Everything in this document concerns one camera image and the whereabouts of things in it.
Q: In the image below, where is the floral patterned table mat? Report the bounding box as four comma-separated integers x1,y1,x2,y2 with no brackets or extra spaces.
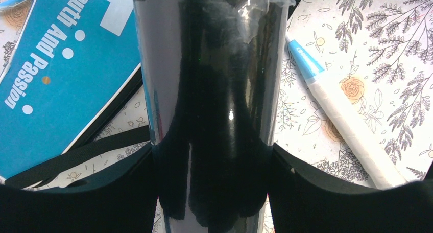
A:
5,0,432,206

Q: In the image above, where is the black bag shoulder strap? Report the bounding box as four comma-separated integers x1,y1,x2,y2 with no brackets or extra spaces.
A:
5,0,309,190

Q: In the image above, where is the blue racket cover bag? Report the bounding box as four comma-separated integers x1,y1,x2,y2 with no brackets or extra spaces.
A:
1,0,140,179

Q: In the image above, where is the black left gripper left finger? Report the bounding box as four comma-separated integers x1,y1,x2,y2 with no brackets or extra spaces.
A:
1,145,157,232

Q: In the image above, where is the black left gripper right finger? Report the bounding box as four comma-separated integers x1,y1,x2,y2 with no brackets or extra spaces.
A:
269,145,432,232

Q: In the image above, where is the black shuttlecock tube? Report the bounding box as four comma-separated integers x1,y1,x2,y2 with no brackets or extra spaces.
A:
133,0,294,232

